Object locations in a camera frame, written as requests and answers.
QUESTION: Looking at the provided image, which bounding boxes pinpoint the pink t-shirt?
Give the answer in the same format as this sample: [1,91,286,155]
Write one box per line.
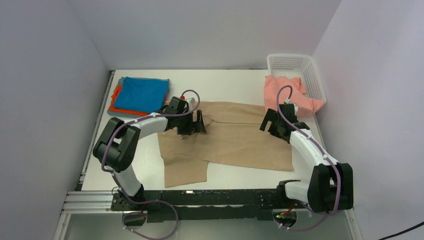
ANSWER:
[263,75,325,118]

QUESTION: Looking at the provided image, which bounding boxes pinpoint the black floor cable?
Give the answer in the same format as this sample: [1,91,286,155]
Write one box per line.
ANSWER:
[377,221,424,240]

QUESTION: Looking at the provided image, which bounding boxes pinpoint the aluminium frame rails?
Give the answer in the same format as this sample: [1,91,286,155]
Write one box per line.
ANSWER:
[53,191,113,240]

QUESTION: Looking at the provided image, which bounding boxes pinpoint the white plastic laundry basket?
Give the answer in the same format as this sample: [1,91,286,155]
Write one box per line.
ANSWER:
[266,53,327,103]

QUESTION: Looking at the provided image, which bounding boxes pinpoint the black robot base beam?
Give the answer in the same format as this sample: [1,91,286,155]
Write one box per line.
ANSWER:
[111,188,300,224]

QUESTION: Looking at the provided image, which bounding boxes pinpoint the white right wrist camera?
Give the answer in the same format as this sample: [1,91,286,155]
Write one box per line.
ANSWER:
[286,101,299,115]

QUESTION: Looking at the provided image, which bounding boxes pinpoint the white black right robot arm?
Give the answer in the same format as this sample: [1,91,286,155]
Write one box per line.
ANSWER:
[259,103,354,214]

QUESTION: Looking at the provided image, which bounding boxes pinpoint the blue folded t-shirt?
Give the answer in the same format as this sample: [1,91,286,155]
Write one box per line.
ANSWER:
[113,76,170,116]

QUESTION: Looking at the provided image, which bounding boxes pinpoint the grey folded t-shirt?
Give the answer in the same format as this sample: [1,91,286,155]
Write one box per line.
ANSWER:
[106,76,171,122]

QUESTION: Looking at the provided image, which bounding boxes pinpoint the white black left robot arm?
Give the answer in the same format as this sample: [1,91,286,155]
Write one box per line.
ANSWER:
[92,97,207,210]

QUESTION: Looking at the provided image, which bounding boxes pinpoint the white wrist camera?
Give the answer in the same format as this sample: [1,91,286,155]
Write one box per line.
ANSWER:
[180,96,197,109]
[286,101,299,115]

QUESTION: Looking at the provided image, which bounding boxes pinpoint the beige t-shirt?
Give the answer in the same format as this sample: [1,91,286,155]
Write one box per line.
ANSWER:
[157,101,294,188]

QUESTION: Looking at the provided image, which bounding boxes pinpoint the orange folded t-shirt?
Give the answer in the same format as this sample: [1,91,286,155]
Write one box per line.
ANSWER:
[108,85,168,117]

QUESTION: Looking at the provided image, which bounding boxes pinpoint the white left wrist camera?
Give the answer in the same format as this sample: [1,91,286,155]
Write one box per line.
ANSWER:
[180,96,197,109]

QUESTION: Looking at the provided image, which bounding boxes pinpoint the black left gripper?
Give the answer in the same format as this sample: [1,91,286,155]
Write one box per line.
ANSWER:
[176,110,207,136]

